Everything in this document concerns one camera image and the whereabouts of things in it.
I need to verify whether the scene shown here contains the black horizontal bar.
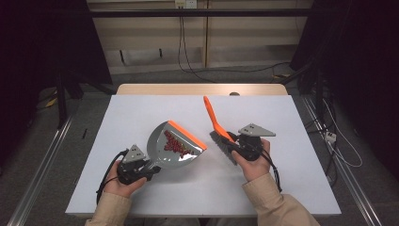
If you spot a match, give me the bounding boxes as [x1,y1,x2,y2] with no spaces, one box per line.
[88,8,314,18]

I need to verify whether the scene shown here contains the white board sheet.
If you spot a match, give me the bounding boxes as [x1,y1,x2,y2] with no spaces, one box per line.
[65,94,343,218]

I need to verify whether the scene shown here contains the left hand-held gripper black cable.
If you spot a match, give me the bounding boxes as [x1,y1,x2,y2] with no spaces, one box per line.
[95,149,130,205]

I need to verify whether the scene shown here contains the hand-held gripper black cable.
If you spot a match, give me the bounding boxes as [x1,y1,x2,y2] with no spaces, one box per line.
[262,150,283,193]
[95,149,130,205]

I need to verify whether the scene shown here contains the person's left hand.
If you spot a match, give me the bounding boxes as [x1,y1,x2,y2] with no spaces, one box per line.
[103,159,149,199]

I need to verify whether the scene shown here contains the person's right hand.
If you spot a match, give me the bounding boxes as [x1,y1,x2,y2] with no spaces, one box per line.
[231,137,272,183]

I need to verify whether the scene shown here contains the black hanging cable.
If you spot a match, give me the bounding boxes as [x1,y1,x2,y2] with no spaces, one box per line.
[182,15,291,75]
[177,15,218,84]

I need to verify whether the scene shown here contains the aluminium floor rail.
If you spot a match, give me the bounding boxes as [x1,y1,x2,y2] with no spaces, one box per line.
[299,93,384,226]
[7,114,78,226]

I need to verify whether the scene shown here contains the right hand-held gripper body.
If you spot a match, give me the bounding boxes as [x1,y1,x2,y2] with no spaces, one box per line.
[236,122,277,162]

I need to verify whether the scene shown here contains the red and green beans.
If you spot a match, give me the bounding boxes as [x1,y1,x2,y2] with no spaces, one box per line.
[163,130,193,159]

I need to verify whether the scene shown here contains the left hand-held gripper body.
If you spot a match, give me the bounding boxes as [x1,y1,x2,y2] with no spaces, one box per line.
[117,144,147,186]

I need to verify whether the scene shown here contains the orange brush with grey bristles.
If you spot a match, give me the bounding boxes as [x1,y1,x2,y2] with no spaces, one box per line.
[202,95,239,166]

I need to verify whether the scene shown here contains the white cable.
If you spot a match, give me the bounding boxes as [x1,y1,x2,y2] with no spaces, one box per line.
[322,98,364,169]

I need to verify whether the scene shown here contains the black metal stand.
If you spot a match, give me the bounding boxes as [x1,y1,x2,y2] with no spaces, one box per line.
[56,71,70,130]

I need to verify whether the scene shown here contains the white wall socket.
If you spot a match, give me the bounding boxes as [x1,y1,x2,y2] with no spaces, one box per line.
[174,0,198,9]

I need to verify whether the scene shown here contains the wooden table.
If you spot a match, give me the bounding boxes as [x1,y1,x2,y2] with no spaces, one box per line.
[116,83,289,96]

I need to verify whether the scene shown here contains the black curtain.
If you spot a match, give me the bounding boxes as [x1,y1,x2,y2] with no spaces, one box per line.
[289,0,399,180]
[0,0,113,170]

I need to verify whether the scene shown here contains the grey dustpan with orange lip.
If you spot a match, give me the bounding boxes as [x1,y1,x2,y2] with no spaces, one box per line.
[146,120,209,172]

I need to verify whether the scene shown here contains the right hand-held gripper black cable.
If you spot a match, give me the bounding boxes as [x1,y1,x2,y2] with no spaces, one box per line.
[262,150,283,193]

